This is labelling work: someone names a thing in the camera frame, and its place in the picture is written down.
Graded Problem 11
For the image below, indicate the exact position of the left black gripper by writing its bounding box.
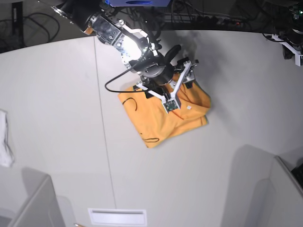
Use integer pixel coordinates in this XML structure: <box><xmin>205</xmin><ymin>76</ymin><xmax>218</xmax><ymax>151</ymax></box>
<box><xmin>283</xmin><ymin>29</ymin><xmax>303</xmax><ymax>60</ymax></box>

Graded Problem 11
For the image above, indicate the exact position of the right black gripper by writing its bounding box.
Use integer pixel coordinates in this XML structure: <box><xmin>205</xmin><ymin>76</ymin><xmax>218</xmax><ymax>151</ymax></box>
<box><xmin>139</xmin><ymin>44</ymin><xmax>196</xmax><ymax>99</ymax></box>

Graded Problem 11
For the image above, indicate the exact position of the yellow T-shirt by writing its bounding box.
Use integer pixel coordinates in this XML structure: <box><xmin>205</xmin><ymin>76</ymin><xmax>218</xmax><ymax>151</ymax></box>
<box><xmin>118</xmin><ymin>82</ymin><xmax>211</xmax><ymax>148</ymax></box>

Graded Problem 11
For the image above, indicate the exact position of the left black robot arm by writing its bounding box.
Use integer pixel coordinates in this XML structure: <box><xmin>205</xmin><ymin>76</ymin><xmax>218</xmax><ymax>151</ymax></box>
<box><xmin>282</xmin><ymin>0</ymin><xmax>303</xmax><ymax>66</ymax></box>

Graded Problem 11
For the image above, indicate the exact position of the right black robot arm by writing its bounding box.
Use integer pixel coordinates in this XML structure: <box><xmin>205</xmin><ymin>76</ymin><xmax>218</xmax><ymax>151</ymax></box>
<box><xmin>48</xmin><ymin>0</ymin><xmax>196</xmax><ymax>101</ymax></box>

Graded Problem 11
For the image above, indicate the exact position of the blue device box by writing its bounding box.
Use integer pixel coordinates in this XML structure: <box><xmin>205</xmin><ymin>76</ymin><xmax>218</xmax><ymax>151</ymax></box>
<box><xmin>105</xmin><ymin>0</ymin><xmax>171</xmax><ymax>7</ymax></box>

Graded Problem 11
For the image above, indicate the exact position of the white slotted table plate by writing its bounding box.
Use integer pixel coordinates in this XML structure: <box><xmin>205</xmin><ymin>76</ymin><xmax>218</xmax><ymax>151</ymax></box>
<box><xmin>88</xmin><ymin>208</ymin><xmax>147</xmax><ymax>227</ymax></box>

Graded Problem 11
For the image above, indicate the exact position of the white cloth at edge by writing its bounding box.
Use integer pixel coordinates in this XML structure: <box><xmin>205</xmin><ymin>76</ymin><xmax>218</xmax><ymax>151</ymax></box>
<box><xmin>0</xmin><ymin>110</ymin><xmax>15</xmax><ymax>167</ymax></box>

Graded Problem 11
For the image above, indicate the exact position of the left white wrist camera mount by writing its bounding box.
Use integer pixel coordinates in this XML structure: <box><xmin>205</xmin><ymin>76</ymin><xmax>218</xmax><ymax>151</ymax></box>
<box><xmin>262</xmin><ymin>33</ymin><xmax>303</xmax><ymax>67</ymax></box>

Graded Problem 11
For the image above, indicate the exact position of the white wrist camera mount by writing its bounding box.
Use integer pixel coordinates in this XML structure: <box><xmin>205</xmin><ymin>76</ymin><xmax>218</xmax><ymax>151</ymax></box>
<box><xmin>262</xmin><ymin>33</ymin><xmax>303</xmax><ymax>67</ymax></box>
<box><xmin>133</xmin><ymin>57</ymin><xmax>199</xmax><ymax>113</ymax></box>

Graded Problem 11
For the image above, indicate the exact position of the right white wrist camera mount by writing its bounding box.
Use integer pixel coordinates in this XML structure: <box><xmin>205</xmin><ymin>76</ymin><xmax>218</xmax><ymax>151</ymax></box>
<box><xmin>133</xmin><ymin>57</ymin><xmax>199</xmax><ymax>113</ymax></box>

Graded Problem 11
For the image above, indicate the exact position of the right grey bin wall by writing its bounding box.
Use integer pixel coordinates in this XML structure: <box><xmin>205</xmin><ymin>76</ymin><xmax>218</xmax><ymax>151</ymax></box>
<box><xmin>269</xmin><ymin>157</ymin><xmax>303</xmax><ymax>227</ymax></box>

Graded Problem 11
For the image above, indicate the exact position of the grey bin wall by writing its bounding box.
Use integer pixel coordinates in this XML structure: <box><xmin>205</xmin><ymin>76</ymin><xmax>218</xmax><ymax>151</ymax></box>
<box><xmin>269</xmin><ymin>157</ymin><xmax>303</xmax><ymax>227</ymax></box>
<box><xmin>9</xmin><ymin>175</ymin><xmax>65</xmax><ymax>227</ymax></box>

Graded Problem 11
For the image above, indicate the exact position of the left grey bin wall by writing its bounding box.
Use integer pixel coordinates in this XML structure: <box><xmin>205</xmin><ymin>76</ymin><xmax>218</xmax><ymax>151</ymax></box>
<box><xmin>9</xmin><ymin>175</ymin><xmax>65</xmax><ymax>227</ymax></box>

